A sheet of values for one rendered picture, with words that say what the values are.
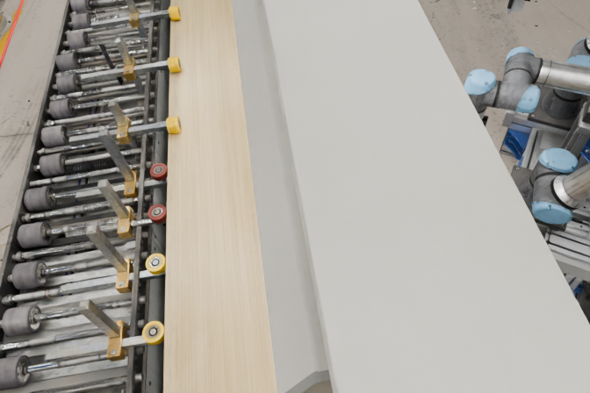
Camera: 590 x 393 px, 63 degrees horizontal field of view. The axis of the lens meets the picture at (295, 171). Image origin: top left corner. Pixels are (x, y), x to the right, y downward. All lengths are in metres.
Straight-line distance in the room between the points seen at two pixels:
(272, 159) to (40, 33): 4.97
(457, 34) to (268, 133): 4.07
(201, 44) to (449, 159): 2.72
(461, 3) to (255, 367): 3.73
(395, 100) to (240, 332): 1.66
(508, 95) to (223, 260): 1.19
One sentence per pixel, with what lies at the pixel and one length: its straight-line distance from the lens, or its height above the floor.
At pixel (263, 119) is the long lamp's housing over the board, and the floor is 2.37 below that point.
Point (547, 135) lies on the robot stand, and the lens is 2.35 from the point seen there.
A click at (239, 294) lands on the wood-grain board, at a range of 1.87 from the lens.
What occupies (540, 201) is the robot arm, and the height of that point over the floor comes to 1.24.
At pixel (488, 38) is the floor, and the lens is 4.36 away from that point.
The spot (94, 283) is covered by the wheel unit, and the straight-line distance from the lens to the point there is 2.17.
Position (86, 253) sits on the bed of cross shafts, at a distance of 2.40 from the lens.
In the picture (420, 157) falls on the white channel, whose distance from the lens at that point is 0.17.
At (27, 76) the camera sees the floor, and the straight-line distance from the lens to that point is 4.77.
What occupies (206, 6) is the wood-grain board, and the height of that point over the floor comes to 0.90.
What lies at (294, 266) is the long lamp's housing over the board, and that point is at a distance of 0.24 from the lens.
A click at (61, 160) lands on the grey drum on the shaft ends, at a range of 2.64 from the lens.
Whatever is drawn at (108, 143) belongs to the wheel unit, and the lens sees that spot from 2.19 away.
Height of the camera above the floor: 2.59
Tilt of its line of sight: 53 degrees down
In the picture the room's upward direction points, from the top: 8 degrees counter-clockwise
